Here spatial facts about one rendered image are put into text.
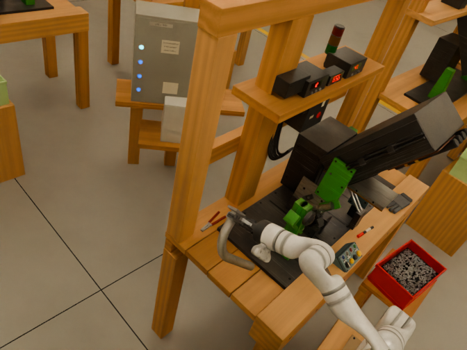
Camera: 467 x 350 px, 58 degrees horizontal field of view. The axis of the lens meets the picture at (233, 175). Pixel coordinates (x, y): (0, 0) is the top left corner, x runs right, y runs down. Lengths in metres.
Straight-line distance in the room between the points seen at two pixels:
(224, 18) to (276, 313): 1.13
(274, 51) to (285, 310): 1.03
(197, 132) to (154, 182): 1.99
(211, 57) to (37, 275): 1.98
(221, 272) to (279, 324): 0.33
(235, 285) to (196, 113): 0.76
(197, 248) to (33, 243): 1.44
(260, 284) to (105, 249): 1.41
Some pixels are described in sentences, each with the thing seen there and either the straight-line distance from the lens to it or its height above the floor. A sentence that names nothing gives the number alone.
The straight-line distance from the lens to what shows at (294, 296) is 1.87.
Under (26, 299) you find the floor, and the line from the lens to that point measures 2.84.
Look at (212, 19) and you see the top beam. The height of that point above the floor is 1.90.
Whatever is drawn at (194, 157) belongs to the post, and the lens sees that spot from 1.57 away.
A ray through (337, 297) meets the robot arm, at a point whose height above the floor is 1.48.
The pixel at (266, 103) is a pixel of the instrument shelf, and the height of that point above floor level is 1.54.
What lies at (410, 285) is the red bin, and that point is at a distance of 2.22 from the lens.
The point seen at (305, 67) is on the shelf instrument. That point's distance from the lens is 1.88.
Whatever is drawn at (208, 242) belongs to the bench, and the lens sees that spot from 1.96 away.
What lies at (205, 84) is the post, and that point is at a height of 1.68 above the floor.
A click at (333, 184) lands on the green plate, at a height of 1.16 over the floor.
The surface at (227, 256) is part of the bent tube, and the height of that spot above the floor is 1.29.
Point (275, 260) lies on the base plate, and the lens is 1.95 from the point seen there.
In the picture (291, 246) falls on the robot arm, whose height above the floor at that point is 1.51.
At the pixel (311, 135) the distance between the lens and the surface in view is 2.14.
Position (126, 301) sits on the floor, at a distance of 2.78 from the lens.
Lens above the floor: 2.37
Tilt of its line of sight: 40 degrees down
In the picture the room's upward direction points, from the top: 15 degrees clockwise
